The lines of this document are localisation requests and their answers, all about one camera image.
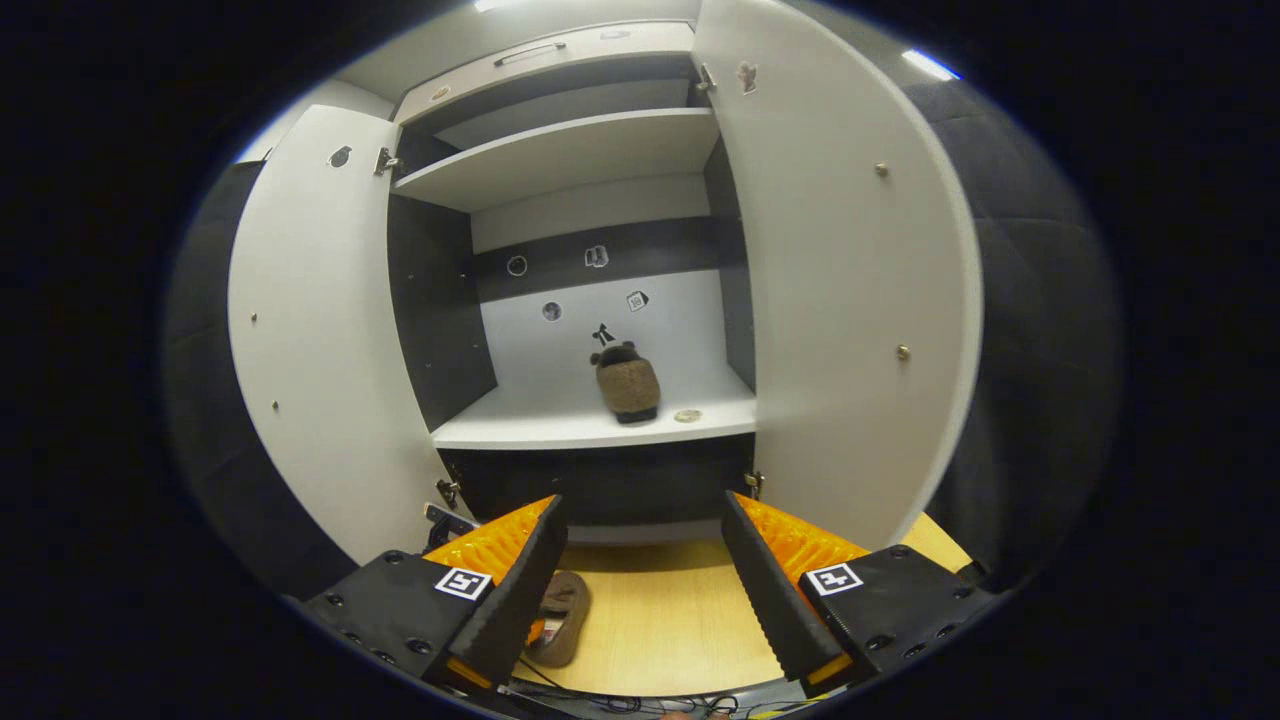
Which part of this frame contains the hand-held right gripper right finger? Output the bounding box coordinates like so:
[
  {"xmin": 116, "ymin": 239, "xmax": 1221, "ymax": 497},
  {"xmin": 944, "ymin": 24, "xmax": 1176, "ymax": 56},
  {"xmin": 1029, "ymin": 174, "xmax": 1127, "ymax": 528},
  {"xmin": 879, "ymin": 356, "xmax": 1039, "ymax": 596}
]
[{"xmin": 720, "ymin": 490, "xmax": 1001, "ymax": 701}]

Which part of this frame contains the grey cabinet door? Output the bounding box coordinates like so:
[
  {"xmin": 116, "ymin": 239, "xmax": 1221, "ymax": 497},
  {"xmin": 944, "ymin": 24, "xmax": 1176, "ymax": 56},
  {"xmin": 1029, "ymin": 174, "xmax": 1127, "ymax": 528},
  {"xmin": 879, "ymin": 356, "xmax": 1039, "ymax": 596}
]
[
  {"xmin": 228, "ymin": 105, "xmax": 451, "ymax": 566},
  {"xmin": 692, "ymin": 0, "xmax": 986, "ymax": 551}
]

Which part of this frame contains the grey shoe cabinet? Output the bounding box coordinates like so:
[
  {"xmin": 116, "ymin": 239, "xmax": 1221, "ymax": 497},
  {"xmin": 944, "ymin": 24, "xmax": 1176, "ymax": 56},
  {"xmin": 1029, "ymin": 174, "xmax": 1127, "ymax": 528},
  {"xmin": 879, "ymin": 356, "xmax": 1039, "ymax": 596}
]
[{"xmin": 228, "ymin": 0, "xmax": 986, "ymax": 566}]

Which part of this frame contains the black cable bundle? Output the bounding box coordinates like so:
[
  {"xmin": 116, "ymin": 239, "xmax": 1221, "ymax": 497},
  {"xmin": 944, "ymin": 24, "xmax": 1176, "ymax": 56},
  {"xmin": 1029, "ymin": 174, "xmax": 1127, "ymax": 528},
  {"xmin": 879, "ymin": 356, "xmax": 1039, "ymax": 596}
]
[{"xmin": 515, "ymin": 655, "xmax": 771, "ymax": 719}]

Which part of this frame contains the white cabinet shelf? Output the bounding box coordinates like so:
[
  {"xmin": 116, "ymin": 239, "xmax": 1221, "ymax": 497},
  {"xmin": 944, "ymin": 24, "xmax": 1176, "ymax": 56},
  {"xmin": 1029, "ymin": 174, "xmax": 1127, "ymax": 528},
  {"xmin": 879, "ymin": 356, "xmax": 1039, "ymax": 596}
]
[
  {"xmin": 432, "ymin": 365, "xmax": 758, "ymax": 451},
  {"xmin": 392, "ymin": 108, "xmax": 721, "ymax": 213}
]

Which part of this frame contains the black backdrop cloth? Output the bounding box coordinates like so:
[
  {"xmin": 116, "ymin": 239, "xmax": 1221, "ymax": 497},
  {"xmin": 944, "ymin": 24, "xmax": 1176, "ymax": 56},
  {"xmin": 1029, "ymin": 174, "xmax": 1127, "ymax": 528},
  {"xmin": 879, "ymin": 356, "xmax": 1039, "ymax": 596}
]
[{"xmin": 900, "ymin": 80, "xmax": 1123, "ymax": 593}]

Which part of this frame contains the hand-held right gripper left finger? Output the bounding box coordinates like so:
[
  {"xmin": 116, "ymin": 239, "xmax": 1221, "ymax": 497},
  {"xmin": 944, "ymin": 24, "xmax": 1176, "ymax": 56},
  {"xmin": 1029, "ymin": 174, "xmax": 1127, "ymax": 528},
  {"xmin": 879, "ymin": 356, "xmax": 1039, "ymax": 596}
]
[{"xmin": 300, "ymin": 494, "xmax": 568, "ymax": 693}]

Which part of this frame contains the brown fuzzy shoe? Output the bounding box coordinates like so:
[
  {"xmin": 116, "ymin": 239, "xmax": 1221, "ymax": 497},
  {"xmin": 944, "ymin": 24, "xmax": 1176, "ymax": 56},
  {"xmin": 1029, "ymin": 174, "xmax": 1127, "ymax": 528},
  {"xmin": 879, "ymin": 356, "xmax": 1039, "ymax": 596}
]
[
  {"xmin": 525, "ymin": 570, "xmax": 591, "ymax": 668},
  {"xmin": 590, "ymin": 341, "xmax": 662, "ymax": 425}
]

